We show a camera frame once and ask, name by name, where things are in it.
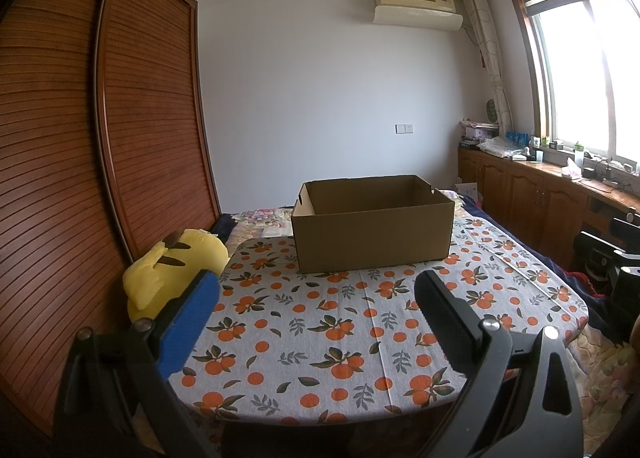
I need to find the wooden slatted wardrobe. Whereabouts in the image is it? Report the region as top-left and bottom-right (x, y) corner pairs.
(0, 0), (223, 439)

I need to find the stack of pink boxes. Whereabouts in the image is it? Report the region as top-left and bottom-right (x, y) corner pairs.
(460, 120), (501, 146)

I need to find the white air conditioner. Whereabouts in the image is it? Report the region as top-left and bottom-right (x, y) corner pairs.
(372, 0), (463, 31)

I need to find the dark blue cloth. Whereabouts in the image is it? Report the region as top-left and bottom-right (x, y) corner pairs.
(210, 214), (238, 239)

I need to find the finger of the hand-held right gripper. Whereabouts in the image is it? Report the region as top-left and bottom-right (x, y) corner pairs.
(611, 212), (640, 241)

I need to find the window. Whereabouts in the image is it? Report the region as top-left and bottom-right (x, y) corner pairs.
(505, 0), (640, 174)

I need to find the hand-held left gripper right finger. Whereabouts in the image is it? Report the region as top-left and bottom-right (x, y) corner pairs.
(414, 269), (585, 458)

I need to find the yellow plush toy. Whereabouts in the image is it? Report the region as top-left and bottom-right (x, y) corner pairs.
(122, 228), (230, 323)

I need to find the brown cardboard box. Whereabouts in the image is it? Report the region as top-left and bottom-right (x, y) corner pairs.
(291, 174), (455, 275)

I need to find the clear plastic bag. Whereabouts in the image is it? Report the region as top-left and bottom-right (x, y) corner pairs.
(477, 137), (528, 159)

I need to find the black chair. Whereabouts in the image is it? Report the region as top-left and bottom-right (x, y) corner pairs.
(572, 232), (628, 291)

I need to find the wooden sideboard cabinet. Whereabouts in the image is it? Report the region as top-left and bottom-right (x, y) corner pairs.
(457, 145), (640, 274)

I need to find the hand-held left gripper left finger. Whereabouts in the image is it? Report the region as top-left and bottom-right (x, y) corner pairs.
(54, 269), (221, 458)

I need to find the orange print tablecloth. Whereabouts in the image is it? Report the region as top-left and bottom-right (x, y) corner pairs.
(170, 215), (591, 426)

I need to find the patterned curtain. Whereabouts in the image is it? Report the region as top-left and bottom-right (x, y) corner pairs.
(460, 0), (516, 136)

